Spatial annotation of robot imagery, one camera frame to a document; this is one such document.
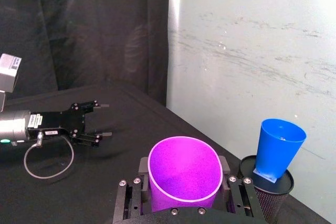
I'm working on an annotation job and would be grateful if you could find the black backdrop curtain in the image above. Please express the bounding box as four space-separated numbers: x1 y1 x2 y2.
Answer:
0 0 171 107

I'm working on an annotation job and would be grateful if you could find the blue plastic cup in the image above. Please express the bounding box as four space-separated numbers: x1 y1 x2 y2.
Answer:
255 118 307 183

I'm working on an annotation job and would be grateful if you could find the thin dark looped cable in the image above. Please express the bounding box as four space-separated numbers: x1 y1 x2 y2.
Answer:
24 131 75 179

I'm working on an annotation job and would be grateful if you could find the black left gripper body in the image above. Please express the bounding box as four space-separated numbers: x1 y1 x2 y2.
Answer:
26 103 88 141

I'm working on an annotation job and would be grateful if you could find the purple plastic cup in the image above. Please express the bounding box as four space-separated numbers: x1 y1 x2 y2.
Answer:
147 136 224 213

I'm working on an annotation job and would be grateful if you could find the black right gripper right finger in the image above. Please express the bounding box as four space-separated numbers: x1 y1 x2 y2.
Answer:
218 156 266 220

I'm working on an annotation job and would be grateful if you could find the black mesh cylinder holder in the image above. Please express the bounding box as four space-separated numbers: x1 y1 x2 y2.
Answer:
237 155 295 222

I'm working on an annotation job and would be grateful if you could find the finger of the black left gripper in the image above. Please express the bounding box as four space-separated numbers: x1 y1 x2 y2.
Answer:
76 100 110 116
71 130 113 148

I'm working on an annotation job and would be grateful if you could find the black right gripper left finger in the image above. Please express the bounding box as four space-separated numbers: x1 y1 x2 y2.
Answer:
112 156 153 222

